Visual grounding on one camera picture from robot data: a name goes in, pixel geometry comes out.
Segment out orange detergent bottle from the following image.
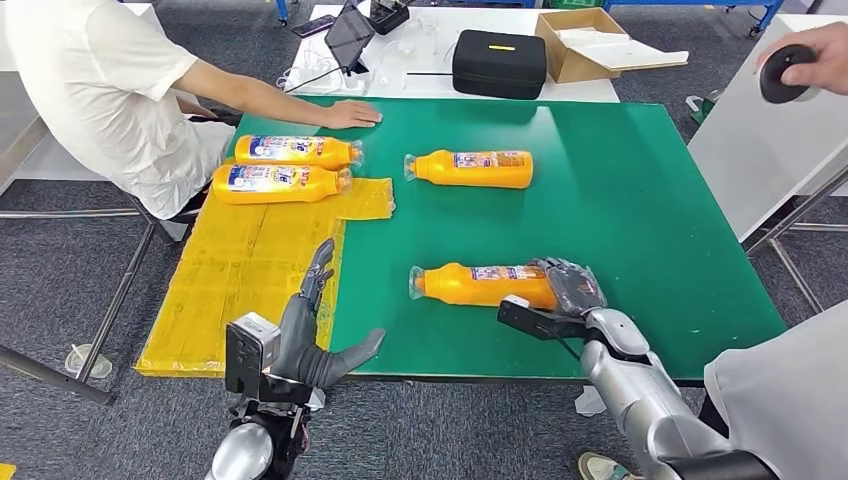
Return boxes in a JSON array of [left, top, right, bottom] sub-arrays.
[[403, 149, 535, 191], [211, 163, 354, 206], [407, 261, 561, 311], [233, 134, 364, 172]]

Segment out white table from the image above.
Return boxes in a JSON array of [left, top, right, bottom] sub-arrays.
[[281, 5, 621, 104]]

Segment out black smartphone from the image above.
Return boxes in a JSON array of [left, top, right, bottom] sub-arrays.
[[290, 14, 336, 38]]

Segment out grey green sneaker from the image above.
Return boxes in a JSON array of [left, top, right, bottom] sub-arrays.
[[577, 451, 644, 480]]

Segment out person's hand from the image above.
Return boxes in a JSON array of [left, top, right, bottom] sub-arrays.
[[755, 21, 848, 97]]

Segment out brown cardboard box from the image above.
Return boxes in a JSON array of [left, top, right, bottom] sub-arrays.
[[534, 7, 627, 85]]

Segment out black cable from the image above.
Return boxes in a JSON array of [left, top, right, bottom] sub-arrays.
[[281, 66, 346, 95]]

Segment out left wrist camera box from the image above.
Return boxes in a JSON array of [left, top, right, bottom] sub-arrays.
[[225, 313, 283, 399]]

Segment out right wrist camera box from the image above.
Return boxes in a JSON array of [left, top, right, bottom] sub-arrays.
[[497, 295, 588, 342]]

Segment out clear plastic cup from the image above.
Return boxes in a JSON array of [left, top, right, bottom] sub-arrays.
[[64, 343, 114, 379]]

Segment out white foam sheet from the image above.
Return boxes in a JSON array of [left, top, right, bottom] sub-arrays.
[[556, 27, 690, 72]]

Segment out round black white device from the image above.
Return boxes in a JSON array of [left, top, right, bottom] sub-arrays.
[[759, 43, 821, 105]]

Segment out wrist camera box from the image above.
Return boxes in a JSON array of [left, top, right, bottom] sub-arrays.
[[225, 313, 283, 399], [497, 295, 588, 342]]

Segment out black tablet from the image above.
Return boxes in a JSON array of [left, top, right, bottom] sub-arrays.
[[323, 5, 376, 75]]

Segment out black zip case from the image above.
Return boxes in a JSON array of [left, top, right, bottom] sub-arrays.
[[451, 29, 549, 101]]

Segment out green floor object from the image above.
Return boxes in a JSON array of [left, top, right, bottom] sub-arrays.
[[685, 92, 723, 127]]

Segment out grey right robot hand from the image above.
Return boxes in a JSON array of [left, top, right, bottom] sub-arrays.
[[529, 256, 609, 319]]

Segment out person's right hand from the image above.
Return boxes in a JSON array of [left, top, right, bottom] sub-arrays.
[[319, 99, 384, 131]]

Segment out white table foot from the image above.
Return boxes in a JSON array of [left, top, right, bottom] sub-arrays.
[[574, 386, 607, 419]]

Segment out small black box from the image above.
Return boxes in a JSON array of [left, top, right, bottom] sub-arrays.
[[367, 0, 412, 36]]

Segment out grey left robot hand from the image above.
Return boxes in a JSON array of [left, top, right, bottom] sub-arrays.
[[270, 238, 388, 391]]

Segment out yellow taped cardboard sheet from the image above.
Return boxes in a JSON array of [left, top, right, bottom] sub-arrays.
[[135, 155, 397, 379]]

